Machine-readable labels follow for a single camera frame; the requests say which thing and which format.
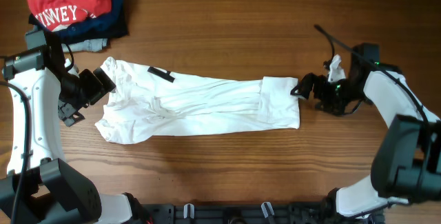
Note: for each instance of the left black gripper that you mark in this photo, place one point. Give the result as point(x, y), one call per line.
point(89, 78)

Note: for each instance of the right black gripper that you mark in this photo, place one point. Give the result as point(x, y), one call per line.
point(320, 92)

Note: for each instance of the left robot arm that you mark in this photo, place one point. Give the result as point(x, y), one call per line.
point(48, 91)

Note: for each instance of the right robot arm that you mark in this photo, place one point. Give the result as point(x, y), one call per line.
point(406, 168)

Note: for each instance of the black folded garment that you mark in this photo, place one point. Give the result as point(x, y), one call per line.
point(75, 21)

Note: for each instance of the navy blue folded garment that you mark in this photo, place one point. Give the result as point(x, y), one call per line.
point(110, 25)

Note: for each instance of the light blue folded jeans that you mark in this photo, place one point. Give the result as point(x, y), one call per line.
point(92, 45)

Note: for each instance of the white t-shirt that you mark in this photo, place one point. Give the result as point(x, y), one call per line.
point(145, 104)

